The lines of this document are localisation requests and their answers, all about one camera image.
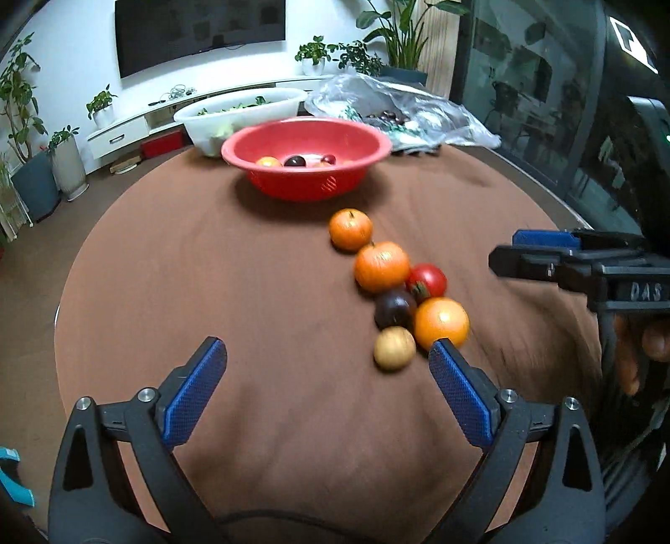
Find large orange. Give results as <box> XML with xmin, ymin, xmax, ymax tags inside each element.
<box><xmin>413</xmin><ymin>297</ymin><xmax>470</xmax><ymax>352</ymax></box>
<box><xmin>353</xmin><ymin>241</ymin><xmax>411</xmax><ymax>293</ymax></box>

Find tan round fruit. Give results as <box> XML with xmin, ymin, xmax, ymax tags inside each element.
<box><xmin>374</xmin><ymin>326</ymin><xmax>417</xmax><ymax>372</ymax></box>

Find red tomato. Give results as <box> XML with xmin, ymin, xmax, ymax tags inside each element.
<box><xmin>405</xmin><ymin>263</ymin><xmax>447</xmax><ymax>304</ymax></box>

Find small orange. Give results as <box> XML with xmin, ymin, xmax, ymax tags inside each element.
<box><xmin>328</xmin><ymin>208</ymin><xmax>374</xmax><ymax>253</ymax></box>

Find dark purple plum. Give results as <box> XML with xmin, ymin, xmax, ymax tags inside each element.
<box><xmin>284</xmin><ymin>155</ymin><xmax>307</xmax><ymax>168</ymax></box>

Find person's right hand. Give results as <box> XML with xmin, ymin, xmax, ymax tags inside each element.
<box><xmin>613</xmin><ymin>315</ymin><xmax>669</xmax><ymax>397</ymax></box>

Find brown tablecloth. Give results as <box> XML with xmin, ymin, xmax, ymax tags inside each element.
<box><xmin>54</xmin><ymin>147</ymin><xmax>601</xmax><ymax>543</ymax></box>

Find clear plastic bag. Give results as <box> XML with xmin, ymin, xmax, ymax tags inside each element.
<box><xmin>304</xmin><ymin>74</ymin><xmax>502</xmax><ymax>154</ymax></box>

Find blue plastic stool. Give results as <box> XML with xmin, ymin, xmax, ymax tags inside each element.
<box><xmin>0</xmin><ymin>446</ymin><xmax>35</xmax><ymax>508</ymax></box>

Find dark cherries pile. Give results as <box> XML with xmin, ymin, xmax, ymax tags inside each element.
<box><xmin>366</xmin><ymin>110</ymin><xmax>408</xmax><ymax>125</ymax></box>

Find tall plant blue pot right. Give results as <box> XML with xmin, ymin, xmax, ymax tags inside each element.
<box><xmin>356</xmin><ymin>0</ymin><xmax>469</xmax><ymax>86</ymax></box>

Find tall plant blue pot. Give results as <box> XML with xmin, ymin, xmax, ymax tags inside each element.
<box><xmin>1</xmin><ymin>33</ymin><xmax>61</xmax><ymax>222</ymax></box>
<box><xmin>356</xmin><ymin>0</ymin><xmax>469</xmax><ymax>86</ymax></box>

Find red plastic basin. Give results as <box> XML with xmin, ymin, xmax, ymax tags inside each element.
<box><xmin>220</xmin><ymin>117</ymin><xmax>392</xmax><ymax>203</ymax></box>

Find red box under cabinet left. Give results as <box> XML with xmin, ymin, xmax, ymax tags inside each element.
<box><xmin>140</xmin><ymin>128</ymin><xmax>188</xmax><ymax>159</ymax></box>

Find plant white pot left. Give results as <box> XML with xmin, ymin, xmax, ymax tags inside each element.
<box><xmin>48</xmin><ymin>125</ymin><xmax>89</xmax><ymax>202</ymax></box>

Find plant tall white pot right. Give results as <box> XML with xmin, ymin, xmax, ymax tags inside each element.
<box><xmin>327</xmin><ymin>40</ymin><xmax>384</xmax><ymax>77</ymax></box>

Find tall plant blue pot left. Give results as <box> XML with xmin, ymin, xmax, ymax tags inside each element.
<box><xmin>1</xmin><ymin>33</ymin><xmax>61</xmax><ymax>222</ymax></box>

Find white plastic basin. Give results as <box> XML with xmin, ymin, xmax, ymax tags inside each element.
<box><xmin>174</xmin><ymin>87</ymin><xmax>308</xmax><ymax>159</ymax></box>

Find white tv cabinet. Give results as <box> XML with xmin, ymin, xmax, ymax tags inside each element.
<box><xmin>88</xmin><ymin>77</ymin><xmax>321</xmax><ymax>160</ymax></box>

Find small plant on cabinet right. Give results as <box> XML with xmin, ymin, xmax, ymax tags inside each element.
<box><xmin>294</xmin><ymin>35</ymin><xmax>337</xmax><ymax>76</ymax></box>

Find small plant on cabinet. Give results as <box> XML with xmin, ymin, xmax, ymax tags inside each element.
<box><xmin>86</xmin><ymin>85</ymin><xmax>117</xmax><ymax>129</ymax></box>
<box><xmin>294</xmin><ymin>35</ymin><xmax>337</xmax><ymax>76</ymax></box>

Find small plant on cabinet left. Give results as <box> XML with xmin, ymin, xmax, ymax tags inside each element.
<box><xmin>86</xmin><ymin>85</ymin><xmax>117</xmax><ymax>129</ymax></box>

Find green vegetables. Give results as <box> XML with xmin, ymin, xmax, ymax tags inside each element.
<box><xmin>196</xmin><ymin>96</ymin><xmax>269</xmax><ymax>117</ymax></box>

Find wall television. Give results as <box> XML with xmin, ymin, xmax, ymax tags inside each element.
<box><xmin>115</xmin><ymin>0</ymin><xmax>286</xmax><ymax>77</ymax></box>

